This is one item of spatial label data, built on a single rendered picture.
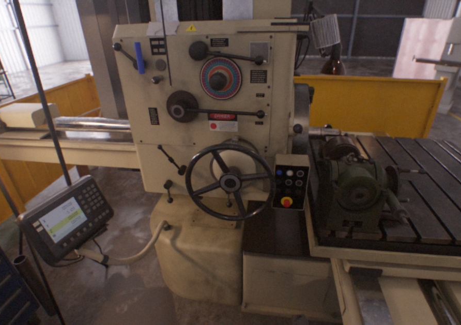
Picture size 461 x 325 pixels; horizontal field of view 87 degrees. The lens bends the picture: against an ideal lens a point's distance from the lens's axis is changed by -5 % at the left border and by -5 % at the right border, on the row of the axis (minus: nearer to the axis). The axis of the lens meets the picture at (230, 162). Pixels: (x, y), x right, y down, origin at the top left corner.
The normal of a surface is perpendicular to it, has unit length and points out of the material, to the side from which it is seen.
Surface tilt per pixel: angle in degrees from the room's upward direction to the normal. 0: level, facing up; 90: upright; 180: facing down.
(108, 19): 90
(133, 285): 0
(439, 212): 0
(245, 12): 90
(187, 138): 90
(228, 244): 0
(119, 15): 90
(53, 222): 70
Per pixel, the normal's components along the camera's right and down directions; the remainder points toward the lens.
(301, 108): -0.12, -0.30
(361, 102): -0.15, 0.49
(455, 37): -0.71, 0.36
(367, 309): -0.02, -0.87
